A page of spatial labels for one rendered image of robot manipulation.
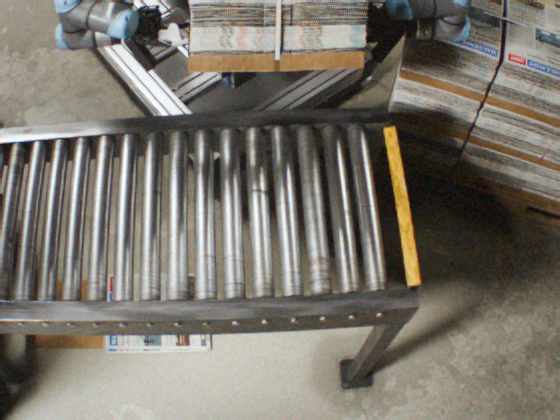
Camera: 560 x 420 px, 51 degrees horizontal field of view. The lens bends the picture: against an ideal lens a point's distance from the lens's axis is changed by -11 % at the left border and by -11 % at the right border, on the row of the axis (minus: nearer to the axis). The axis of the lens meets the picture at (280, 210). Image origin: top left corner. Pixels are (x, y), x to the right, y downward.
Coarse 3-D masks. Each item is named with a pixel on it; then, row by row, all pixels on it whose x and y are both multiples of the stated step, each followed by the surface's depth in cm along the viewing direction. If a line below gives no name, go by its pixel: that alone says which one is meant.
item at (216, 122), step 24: (96, 120) 163; (120, 120) 163; (144, 120) 163; (168, 120) 164; (192, 120) 164; (216, 120) 164; (240, 120) 164; (264, 120) 164; (288, 120) 165; (312, 120) 165; (336, 120) 165; (360, 120) 165; (384, 120) 166; (0, 144) 160; (48, 144) 163; (72, 144) 164; (96, 144) 165; (120, 144) 166; (168, 144) 168; (192, 144) 169; (216, 144) 170; (240, 144) 171
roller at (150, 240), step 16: (144, 144) 162; (160, 144) 161; (144, 160) 159; (160, 160) 159; (144, 176) 157; (160, 176) 158; (144, 192) 155; (160, 192) 156; (144, 208) 153; (160, 208) 154; (144, 224) 151; (160, 224) 152; (144, 240) 149; (160, 240) 151; (144, 256) 147; (160, 256) 149; (144, 272) 145; (160, 272) 147; (144, 288) 143; (160, 288) 146
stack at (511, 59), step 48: (480, 0) 186; (528, 0) 188; (432, 48) 181; (480, 48) 176; (528, 48) 177; (432, 96) 200; (528, 96) 184; (384, 144) 233; (432, 144) 224; (528, 144) 205
